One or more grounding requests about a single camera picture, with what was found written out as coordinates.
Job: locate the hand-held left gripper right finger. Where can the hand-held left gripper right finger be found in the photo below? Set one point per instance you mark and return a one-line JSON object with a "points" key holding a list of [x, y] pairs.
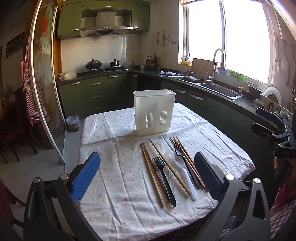
{"points": [[208, 176]]}

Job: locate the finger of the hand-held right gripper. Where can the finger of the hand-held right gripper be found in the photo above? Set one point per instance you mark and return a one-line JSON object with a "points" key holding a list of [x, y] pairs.
{"points": [[266, 113], [261, 129]]}

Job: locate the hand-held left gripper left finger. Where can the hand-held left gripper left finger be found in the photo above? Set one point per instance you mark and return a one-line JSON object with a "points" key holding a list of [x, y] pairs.
{"points": [[86, 176]]}

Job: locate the white plastic spoon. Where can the white plastic spoon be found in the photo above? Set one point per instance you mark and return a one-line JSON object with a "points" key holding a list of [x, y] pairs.
{"points": [[179, 160]]}

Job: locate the dark brown chopstick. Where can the dark brown chopstick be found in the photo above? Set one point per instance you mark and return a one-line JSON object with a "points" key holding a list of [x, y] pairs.
{"points": [[173, 141]]}

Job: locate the light wooden chopstick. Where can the light wooden chopstick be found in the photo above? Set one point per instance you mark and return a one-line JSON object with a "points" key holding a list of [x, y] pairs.
{"points": [[156, 148], [148, 154], [152, 173]]}

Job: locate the white plastic utensil holder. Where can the white plastic utensil holder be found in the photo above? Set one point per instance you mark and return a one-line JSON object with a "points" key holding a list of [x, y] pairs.
{"points": [[153, 111]]}

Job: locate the person's right forearm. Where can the person's right forearm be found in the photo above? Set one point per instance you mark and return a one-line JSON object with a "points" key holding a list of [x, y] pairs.
{"points": [[286, 192]]}

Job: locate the white dish rack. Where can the white dish rack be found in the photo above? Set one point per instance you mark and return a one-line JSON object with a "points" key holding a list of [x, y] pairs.
{"points": [[277, 109]]}

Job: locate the white patterned plate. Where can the white patterned plate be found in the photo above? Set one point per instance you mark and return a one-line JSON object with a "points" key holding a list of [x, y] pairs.
{"points": [[272, 95]]}

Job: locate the dark granite countertop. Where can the dark granite countertop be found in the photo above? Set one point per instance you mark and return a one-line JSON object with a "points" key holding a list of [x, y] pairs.
{"points": [[245, 102]]}

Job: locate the black box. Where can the black box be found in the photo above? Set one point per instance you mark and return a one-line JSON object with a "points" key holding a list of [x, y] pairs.
{"points": [[254, 90]]}

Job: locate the yellow soap dispenser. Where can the yellow soap dispenser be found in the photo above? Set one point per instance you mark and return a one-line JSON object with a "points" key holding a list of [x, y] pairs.
{"points": [[241, 90]]}

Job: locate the white floral tablecloth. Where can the white floral tablecloth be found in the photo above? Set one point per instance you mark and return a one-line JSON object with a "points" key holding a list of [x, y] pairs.
{"points": [[120, 185]]}

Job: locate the green plastic bowl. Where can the green plastic bowl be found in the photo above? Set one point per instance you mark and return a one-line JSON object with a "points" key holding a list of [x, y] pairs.
{"points": [[238, 76]]}

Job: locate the hanging metal ladle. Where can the hanging metal ladle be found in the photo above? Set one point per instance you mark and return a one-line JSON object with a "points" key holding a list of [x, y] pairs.
{"points": [[277, 60], [288, 69]]}

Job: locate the stainless steel sink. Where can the stainless steel sink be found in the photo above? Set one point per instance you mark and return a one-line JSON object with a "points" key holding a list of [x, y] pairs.
{"points": [[222, 90]]}

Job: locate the small trash bin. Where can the small trash bin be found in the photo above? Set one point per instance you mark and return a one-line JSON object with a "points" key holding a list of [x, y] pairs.
{"points": [[72, 124]]}

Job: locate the blue plastic bowl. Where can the blue plastic bowl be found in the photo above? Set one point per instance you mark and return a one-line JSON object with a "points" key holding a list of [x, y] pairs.
{"points": [[222, 71]]}

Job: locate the tall steel faucet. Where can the tall steel faucet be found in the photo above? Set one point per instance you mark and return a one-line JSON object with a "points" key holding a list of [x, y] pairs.
{"points": [[222, 58]]}

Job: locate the wooden cutting board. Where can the wooden cutting board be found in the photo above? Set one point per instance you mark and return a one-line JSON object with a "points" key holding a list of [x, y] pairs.
{"points": [[203, 67]]}

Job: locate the kitchen window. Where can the kitchen window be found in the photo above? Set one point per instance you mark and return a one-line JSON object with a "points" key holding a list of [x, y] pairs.
{"points": [[242, 34]]}

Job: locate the green base cabinets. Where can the green base cabinets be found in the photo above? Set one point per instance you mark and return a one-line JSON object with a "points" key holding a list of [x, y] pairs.
{"points": [[97, 92]]}

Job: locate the dark red cloth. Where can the dark red cloth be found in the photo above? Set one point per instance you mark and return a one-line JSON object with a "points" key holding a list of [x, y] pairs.
{"points": [[5, 204]]}

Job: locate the dark wooden chair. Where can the dark wooden chair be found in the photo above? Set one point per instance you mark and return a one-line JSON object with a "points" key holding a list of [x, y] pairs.
{"points": [[13, 129]]}

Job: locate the small steel faucet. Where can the small steel faucet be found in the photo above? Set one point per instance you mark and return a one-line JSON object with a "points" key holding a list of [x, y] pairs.
{"points": [[187, 62]]}

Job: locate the yellow plastic basket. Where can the yellow plastic basket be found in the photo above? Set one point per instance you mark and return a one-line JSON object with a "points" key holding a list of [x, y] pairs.
{"points": [[185, 63]]}

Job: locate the red checkered apron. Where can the red checkered apron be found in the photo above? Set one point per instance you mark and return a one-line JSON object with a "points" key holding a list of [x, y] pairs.
{"points": [[31, 92]]}

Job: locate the clear plastic bag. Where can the clear plastic bag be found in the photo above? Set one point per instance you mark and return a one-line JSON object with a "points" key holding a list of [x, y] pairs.
{"points": [[67, 76]]}

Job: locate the sliding glass door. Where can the sliding glass door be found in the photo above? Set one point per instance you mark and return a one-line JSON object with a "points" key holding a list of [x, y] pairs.
{"points": [[46, 81]]}

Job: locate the crumpled dish rag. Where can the crumpled dish rag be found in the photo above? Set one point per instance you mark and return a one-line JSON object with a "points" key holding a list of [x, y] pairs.
{"points": [[170, 73]]}

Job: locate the black gas stove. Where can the black gas stove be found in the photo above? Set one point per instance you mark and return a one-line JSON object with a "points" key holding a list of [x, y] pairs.
{"points": [[108, 69]]}

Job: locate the black wok with lid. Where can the black wok with lid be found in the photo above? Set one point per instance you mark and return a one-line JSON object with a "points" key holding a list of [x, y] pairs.
{"points": [[93, 64]]}

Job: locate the dark metal kettle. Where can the dark metal kettle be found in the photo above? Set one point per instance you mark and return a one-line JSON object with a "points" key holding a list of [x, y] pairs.
{"points": [[115, 63]]}

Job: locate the clear food container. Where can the clear food container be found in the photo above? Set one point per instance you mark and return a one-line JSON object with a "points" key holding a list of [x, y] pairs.
{"points": [[127, 66]]}

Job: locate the green condiment tray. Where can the green condiment tray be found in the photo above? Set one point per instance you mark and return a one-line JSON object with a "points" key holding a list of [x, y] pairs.
{"points": [[152, 68]]}

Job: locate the dark sauce bottle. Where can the dark sauce bottle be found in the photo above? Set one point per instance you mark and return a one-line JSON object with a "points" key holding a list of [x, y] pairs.
{"points": [[155, 59], [148, 60]]}

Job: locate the yellow oil bottle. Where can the yellow oil bottle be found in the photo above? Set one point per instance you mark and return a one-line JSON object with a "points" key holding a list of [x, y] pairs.
{"points": [[138, 59]]}

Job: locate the steel range hood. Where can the steel range hood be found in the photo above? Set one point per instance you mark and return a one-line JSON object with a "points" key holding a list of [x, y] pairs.
{"points": [[105, 22]]}

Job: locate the hanging wall utensils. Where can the hanging wall utensils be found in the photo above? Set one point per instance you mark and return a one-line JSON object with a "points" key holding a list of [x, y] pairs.
{"points": [[164, 38]]}

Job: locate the dark wall picture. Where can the dark wall picture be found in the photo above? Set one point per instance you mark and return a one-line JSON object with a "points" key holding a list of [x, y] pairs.
{"points": [[15, 45]]}

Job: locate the green wall cabinets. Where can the green wall cabinets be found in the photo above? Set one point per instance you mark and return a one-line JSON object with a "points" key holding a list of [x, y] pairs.
{"points": [[69, 18]]}

